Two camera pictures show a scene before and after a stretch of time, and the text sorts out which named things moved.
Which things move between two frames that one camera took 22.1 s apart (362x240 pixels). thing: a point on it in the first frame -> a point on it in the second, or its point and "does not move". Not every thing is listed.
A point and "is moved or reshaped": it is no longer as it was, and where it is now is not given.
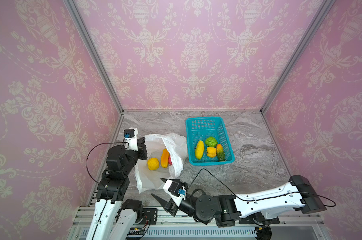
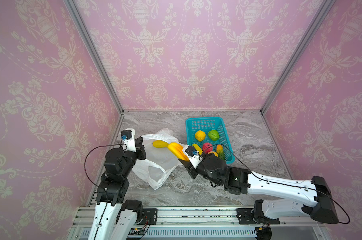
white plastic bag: (166, 153) is moved or reshaped
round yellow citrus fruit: (153, 163) -> (200, 135)
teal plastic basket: (199, 129) does not move
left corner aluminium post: (99, 62) does not move
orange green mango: (220, 154) does not move
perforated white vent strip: (201, 232) does not move
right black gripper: (171, 205) -> (188, 167)
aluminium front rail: (81, 213) does not move
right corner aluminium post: (323, 10) does not move
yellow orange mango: (164, 158) -> (175, 148)
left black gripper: (142, 148) does not move
